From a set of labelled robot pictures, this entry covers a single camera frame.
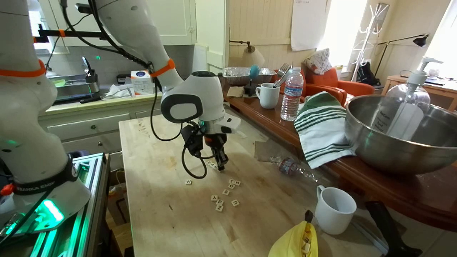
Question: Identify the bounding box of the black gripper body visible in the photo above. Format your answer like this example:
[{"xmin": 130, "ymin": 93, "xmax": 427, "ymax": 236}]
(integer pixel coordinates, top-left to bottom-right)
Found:
[{"xmin": 203, "ymin": 131, "xmax": 230, "ymax": 150}]

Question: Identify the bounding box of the black base block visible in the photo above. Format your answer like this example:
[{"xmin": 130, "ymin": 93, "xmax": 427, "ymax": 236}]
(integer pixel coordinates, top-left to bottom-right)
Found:
[{"xmin": 243, "ymin": 81, "xmax": 259, "ymax": 97}]

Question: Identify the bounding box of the white ceramic mug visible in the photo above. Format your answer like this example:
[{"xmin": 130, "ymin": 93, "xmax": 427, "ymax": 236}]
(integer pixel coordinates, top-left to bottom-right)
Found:
[
  {"xmin": 313, "ymin": 184, "xmax": 359, "ymax": 237},
  {"xmin": 254, "ymin": 81, "xmax": 281, "ymax": 111}
]

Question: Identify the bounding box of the crushed clear plastic bottle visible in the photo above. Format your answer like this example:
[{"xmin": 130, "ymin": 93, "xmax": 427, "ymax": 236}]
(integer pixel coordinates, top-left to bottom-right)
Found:
[{"xmin": 259, "ymin": 151, "xmax": 331, "ymax": 186}]

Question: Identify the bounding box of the aluminium foil tray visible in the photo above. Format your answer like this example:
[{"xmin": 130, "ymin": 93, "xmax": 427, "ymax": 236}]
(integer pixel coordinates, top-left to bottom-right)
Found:
[{"xmin": 221, "ymin": 66, "xmax": 279, "ymax": 80}]

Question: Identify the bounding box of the clear plastic water bottle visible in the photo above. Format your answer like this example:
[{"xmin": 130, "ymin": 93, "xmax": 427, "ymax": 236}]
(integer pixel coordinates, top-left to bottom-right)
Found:
[{"xmin": 279, "ymin": 66, "xmax": 306, "ymax": 123}]

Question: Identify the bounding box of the desk lamp with shade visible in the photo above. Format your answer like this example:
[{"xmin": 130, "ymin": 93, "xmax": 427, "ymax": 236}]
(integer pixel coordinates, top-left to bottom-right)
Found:
[{"xmin": 229, "ymin": 39, "xmax": 266, "ymax": 69}]

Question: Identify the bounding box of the white paper towel roll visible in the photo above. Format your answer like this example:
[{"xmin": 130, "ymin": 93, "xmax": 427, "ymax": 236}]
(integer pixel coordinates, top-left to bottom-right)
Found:
[{"xmin": 130, "ymin": 69, "xmax": 154, "ymax": 94}]

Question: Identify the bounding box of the green striped white towel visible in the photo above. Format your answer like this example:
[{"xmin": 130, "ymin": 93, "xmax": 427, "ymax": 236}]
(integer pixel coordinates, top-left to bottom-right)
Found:
[{"xmin": 293, "ymin": 90, "xmax": 359, "ymax": 171}]

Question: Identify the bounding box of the yellow banana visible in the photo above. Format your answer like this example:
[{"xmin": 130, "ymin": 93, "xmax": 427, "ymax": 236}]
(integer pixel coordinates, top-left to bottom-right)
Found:
[{"xmin": 267, "ymin": 210, "xmax": 320, "ymax": 257}]

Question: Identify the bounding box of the cream kitchen drawer cabinet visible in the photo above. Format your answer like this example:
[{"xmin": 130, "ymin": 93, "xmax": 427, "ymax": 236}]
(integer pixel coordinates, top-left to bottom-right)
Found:
[{"xmin": 37, "ymin": 91, "xmax": 160, "ymax": 157}]

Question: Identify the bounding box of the patterned cushion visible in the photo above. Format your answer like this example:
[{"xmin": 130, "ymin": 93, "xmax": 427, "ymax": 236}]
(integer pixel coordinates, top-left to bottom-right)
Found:
[{"xmin": 304, "ymin": 47, "xmax": 336, "ymax": 76}]

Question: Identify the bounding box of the orange armchair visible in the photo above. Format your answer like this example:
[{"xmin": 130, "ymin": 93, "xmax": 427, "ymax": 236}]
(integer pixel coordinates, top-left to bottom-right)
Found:
[{"xmin": 301, "ymin": 66, "xmax": 379, "ymax": 104}]

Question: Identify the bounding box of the black horizontal mounting bar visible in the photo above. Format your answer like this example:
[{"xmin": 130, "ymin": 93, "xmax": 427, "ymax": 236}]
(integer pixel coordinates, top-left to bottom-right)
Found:
[{"xmin": 32, "ymin": 27, "xmax": 112, "ymax": 43}]

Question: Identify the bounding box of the black stand leg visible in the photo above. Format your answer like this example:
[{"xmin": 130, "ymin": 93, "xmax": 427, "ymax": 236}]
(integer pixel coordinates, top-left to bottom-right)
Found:
[{"xmin": 363, "ymin": 199, "xmax": 424, "ymax": 257}]

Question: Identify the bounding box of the stainless steel mixing bowl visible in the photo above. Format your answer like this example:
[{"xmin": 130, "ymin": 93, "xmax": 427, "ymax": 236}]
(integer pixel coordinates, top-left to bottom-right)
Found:
[{"xmin": 343, "ymin": 93, "xmax": 457, "ymax": 177}]

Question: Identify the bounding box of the white coat rack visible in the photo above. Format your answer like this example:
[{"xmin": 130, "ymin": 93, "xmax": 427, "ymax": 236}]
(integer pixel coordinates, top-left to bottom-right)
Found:
[{"xmin": 350, "ymin": 1, "xmax": 391, "ymax": 83}]

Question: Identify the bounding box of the clear pump soap dispenser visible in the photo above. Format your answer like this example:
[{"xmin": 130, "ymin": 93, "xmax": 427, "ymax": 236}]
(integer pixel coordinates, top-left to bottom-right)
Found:
[{"xmin": 369, "ymin": 56, "xmax": 444, "ymax": 143}]

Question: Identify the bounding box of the dark brown wooden counter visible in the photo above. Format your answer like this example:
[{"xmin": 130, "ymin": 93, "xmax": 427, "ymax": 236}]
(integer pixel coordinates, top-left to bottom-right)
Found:
[{"xmin": 227, "ymin": 93, "xmax": 457, "ymax": 233}]

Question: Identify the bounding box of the light wooden side desk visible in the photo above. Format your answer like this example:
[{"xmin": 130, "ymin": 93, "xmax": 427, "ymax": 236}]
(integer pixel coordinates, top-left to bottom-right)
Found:
[{"xmin": 380, "ymin": 73, "xmax": 457, "ymax": 111}]

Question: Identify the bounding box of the black floor lamp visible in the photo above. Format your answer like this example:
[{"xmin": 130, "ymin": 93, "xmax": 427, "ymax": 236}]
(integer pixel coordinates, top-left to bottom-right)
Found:
[{"xmin": 377, "ymin": 31, "xmax": 430, "ymax": 79}]

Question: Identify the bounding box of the black camera cable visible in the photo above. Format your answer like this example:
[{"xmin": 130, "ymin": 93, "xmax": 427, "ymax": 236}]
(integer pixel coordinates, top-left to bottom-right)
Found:
[{"xmin": 149, "ymin": 77, "xmax": 210, "ymax": 181}]

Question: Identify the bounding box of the orange forearm strap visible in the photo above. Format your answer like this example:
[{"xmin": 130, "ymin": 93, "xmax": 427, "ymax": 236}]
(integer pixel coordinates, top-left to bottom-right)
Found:
[{"xmin": 150, "ymin": 57, "xmax": 177, "ymax": 80}]

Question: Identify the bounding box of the white wall chart paper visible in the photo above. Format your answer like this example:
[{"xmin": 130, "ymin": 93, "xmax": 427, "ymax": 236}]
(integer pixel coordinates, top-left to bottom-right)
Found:
[{"xmin": 290, "ymin": 0, "xmax": 330, "ymax": 53}]

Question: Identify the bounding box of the aluminium rail frame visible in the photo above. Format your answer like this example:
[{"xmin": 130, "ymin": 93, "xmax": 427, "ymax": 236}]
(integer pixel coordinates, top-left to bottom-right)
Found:
[{"xmin": 0, "ymin": 151, "xmax": 112, "ymax": 257}]

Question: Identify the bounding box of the orange wide arm strap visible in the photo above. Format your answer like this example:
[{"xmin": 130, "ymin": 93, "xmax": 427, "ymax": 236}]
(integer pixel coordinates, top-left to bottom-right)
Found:
[{"xmin": 0, "ymin": 59, "xmax": 49, "ymax": 80}]

